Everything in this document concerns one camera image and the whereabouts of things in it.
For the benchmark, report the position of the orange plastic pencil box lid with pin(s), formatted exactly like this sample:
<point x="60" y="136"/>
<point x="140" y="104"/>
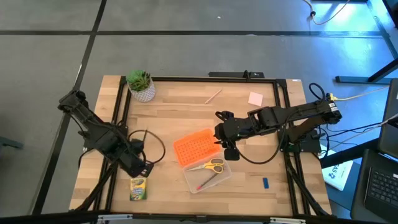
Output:
<point x="196" y="146"/>

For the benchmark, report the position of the dark monitor panel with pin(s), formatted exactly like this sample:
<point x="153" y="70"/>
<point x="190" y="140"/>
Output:
<point x="390" y="118"/>

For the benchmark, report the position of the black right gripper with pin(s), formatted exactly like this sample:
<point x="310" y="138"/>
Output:
<point x="231" y="127"/>

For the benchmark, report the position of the clear plastic pencil box base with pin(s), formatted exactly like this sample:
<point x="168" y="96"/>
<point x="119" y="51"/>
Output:
<point x="214" y="180"/>

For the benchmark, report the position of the wooden pencil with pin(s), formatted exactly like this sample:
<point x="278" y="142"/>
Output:
<point x="213" y="96"/>

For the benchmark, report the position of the grey furniture foot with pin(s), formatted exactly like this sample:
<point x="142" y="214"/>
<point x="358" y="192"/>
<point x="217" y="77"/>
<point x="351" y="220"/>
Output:
<point x="11" y="143"/>

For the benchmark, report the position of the black laptop keyboard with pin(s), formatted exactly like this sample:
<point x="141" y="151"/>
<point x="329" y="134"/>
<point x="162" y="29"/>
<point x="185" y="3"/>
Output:
<point x="382" y="186"/>

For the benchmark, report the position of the green yellow crayon box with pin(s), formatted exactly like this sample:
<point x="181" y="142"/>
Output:
<point x="138" y="188"/>

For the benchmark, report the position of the red and black pen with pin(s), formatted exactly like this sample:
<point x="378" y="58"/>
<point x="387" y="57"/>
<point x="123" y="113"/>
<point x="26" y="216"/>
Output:
<point x="206" y="182"/>

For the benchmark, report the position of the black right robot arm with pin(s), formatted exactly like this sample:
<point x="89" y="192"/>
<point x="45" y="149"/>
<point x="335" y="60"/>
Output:
<point x="298" y="112"/>

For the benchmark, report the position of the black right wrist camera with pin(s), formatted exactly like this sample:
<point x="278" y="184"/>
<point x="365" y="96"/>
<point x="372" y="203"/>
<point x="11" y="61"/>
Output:
<point x="232" y="154"/>

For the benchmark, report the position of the black aluminium table frame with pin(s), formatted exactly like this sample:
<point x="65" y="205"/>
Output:
<point x="217" y="79"/>

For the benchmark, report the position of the green plant in patterned pot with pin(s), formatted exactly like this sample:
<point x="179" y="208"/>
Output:
<point x="141" y="87"/>

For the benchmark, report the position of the pink sticky note pad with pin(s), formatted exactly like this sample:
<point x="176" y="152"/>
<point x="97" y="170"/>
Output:
<point x="255" y="99"/>

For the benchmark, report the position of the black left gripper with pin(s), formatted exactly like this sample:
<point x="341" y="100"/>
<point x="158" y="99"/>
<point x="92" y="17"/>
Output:
<point x="136" y="165"/>

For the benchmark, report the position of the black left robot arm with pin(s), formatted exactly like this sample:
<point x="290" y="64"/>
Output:
<point x="99" y="133"/>

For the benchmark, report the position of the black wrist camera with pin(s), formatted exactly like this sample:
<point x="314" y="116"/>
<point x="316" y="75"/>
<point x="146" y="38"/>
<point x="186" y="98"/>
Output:
<point x="137" y="146"/>
<point x="232" y="154"/>

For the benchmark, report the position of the black bar camera mount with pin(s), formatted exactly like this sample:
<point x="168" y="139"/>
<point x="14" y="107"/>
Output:
<point x="230" y="74"/>

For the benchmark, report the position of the blue eraser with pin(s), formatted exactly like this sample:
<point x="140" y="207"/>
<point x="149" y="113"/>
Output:
<point x="265" y="183"/>

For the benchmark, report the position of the table-level camera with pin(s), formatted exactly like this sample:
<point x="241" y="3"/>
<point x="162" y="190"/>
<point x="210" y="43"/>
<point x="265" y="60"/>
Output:
<point x="201" y="218"/>

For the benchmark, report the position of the black desk leg frame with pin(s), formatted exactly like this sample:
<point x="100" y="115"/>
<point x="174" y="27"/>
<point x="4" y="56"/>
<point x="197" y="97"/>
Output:
<point x="367" y="79"/>

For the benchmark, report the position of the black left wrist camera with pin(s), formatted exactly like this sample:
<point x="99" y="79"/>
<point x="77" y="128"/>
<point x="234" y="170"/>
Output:
<point x="137" y="146"/>

